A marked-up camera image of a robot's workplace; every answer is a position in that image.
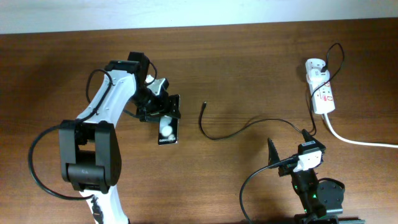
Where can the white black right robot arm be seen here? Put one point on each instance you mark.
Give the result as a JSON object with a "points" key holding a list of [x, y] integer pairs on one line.
{"points": [[321, 199]]}

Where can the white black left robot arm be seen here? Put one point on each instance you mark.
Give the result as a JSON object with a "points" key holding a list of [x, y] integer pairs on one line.
{"points": [[89, 150]]}

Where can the white power strip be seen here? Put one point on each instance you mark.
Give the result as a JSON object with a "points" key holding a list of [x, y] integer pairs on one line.
{"points": [[322, 99]]}

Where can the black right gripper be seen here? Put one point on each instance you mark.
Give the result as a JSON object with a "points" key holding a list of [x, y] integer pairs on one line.
{"points": [[287, 167]]}

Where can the white USB charger adapter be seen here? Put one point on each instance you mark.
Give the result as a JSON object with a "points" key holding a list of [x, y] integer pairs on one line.
{"points": [[316, 76]]}

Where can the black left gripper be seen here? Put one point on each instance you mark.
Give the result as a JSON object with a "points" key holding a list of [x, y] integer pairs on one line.
{"points": [[165, 106]]}

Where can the black smartphone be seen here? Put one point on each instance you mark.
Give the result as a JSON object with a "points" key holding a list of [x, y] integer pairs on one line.
{"points": [[168, 131]]}

